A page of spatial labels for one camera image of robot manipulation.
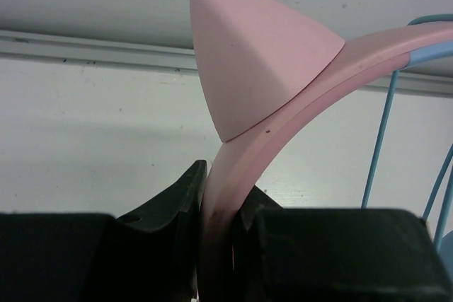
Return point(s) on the pink blue cat-ear headphones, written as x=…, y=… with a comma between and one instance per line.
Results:
x=266, y=71

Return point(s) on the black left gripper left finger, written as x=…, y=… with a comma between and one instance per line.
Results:
x=147, y=254

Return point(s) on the aluminium table frame rail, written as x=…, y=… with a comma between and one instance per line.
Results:
x=58, y=49

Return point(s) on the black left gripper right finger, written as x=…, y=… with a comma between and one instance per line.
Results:
x=270, y=253

